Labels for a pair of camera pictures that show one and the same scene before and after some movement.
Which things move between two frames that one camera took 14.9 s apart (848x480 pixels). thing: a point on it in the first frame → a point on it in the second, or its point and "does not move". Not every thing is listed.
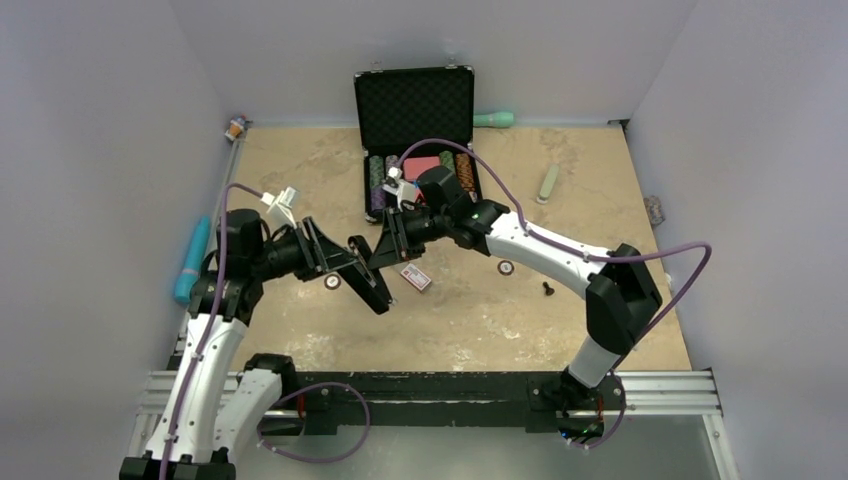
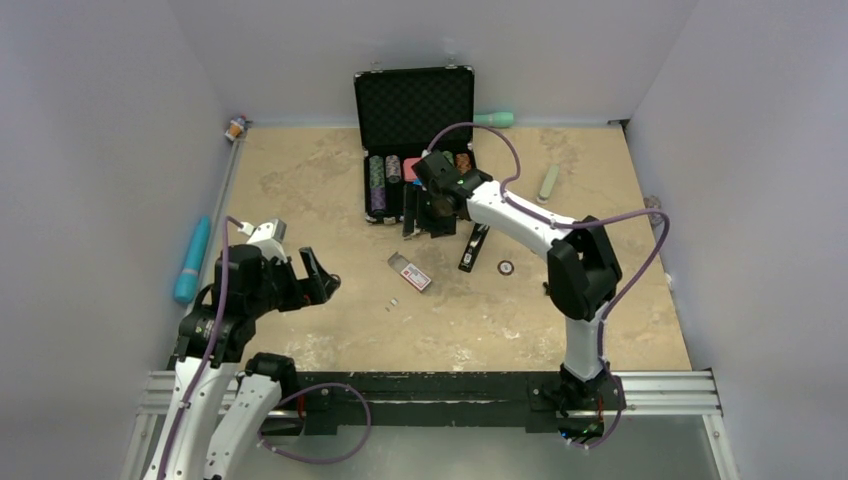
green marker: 547,184 does not move
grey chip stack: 391,161 does not move
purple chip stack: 377,198 does not move
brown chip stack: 465,172 does not move
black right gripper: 395,245 → 414,198
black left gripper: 318,253 → 312,290
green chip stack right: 447,161 does not move
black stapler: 366,279 → 473,247
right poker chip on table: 505,267 does not move
